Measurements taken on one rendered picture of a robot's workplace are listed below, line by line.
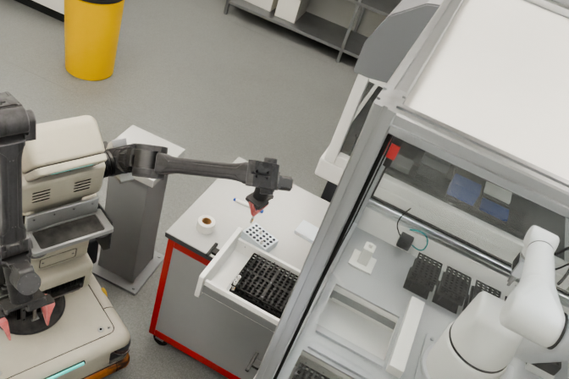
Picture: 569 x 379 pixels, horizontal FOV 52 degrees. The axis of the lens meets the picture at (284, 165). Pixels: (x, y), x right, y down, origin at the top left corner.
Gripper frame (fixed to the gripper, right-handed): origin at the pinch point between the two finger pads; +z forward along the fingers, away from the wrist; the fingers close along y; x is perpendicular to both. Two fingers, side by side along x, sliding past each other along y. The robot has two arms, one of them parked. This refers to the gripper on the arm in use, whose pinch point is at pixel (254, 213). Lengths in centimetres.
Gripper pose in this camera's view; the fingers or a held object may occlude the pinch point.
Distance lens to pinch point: 228.8
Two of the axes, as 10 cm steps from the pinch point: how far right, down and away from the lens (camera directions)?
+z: -2.9, 7.7, 5.8
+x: -7.6, -5.5, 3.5
